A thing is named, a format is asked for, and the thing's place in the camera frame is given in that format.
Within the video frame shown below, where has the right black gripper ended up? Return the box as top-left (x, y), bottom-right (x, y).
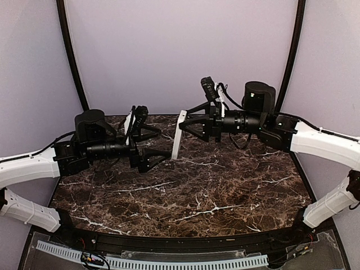
top-left (179, 100), bottom-right (265, 142)

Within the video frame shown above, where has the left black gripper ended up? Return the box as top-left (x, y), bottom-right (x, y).
top-left (85, 124), bottom-right (172, 173)

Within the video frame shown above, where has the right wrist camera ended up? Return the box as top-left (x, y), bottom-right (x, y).
top-left (200, 76), bottom-right (229, 111)

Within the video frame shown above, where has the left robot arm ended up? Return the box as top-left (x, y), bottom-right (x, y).
top-left (1, 106), bottom-right (172, 245)

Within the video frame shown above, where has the white slotted cable duct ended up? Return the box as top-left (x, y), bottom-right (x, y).
top-left (36, 241), bottom-right (268, 270)

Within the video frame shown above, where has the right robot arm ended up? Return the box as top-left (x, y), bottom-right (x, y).
top-left (177, 77), bottom-right (359, 244)

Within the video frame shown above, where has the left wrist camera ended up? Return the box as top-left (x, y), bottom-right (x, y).
top-left (124, 106), bottom-right (149, 137)

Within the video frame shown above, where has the black front rail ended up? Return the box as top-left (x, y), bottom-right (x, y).
top-left (30, 219), bottom-right (335, 255)

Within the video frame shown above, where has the white air conditioner remote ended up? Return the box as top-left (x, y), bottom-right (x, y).
top-left (171, 110), bottom-right (187, 160)

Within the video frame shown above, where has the left black frame post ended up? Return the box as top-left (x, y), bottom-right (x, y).
top-left (56, 0), bottom-right (89, 111)

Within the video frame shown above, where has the right black frame post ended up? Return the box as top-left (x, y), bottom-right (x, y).
top-left (275, 0), bottom-right (306, 112)

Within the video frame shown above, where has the black frame post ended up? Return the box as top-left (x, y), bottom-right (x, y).
top-left (56, 0), bottom-right (89, 111)
top-left (275, 0), bottom-right (306, 112)

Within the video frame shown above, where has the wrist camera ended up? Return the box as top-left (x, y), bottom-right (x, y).
top-left (200, 76), bottom-right (229, 111)
top-left (124, 106), bottom-right (149, 137)

